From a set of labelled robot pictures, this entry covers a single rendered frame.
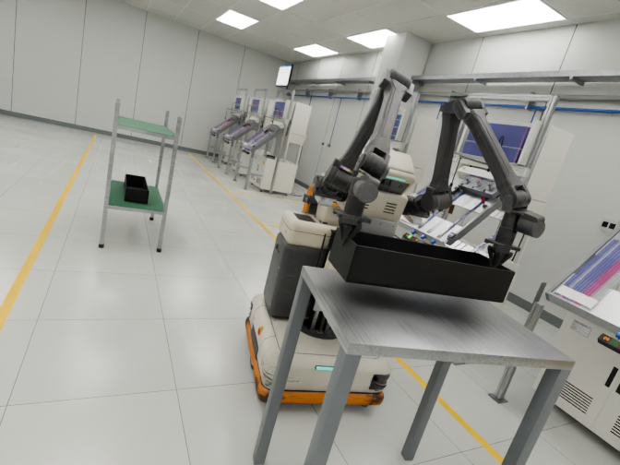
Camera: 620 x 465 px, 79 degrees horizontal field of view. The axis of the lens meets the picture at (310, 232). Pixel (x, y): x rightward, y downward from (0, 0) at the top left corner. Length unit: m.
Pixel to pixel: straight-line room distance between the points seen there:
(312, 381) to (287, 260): 0.56
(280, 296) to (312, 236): 0.35
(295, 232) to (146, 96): 9.10
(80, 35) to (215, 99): 3.17
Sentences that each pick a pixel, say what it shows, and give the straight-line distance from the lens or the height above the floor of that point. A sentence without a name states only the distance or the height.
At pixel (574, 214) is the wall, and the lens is 4.61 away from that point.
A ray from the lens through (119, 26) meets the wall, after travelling 10.71.
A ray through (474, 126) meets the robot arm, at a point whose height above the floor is 1.38.
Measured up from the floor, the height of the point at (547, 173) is 1.38.
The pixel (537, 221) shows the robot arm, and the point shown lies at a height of 1.13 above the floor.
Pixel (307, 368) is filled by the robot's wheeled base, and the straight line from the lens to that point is 1.76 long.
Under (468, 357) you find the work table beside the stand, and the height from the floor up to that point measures 0.79.
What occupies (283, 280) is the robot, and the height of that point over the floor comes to 0.50.
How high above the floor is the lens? 1.21
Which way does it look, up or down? 14 degrees down
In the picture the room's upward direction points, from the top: 15 degrees clockwise
